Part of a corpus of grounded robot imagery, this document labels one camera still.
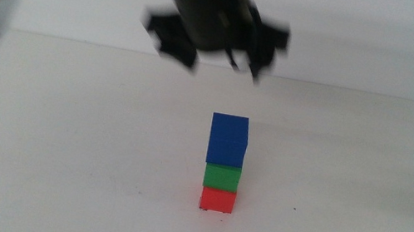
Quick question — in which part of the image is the blue cube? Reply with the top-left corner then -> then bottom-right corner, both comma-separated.
205,111 -> 253,170

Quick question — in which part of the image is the green cube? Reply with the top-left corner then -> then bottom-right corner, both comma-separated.
202,160 -> 244,194

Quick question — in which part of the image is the red cube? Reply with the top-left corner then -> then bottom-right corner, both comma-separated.
197,185 -> 238,215

